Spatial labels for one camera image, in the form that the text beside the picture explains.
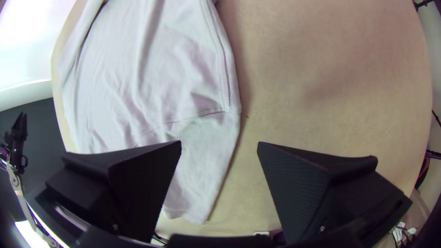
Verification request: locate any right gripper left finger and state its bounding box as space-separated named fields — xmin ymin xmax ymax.
xmin=45 ymin=140 xmax=182 ymax=243

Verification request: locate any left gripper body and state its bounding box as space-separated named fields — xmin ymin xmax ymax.
xmin=4 ymin=132 xmax=28 ymax=149

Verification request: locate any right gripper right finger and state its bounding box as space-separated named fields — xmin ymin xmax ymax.
xmin=256 ymin=141 xmax=413 ymax=244

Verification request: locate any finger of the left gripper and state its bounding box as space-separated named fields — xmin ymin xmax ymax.
xmin=11 ymin=111 xmax=28 ymax=140

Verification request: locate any light grey t-shirt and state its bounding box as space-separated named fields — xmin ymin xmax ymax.
xmin=55 ymin=0 xmax=242 ymax=225

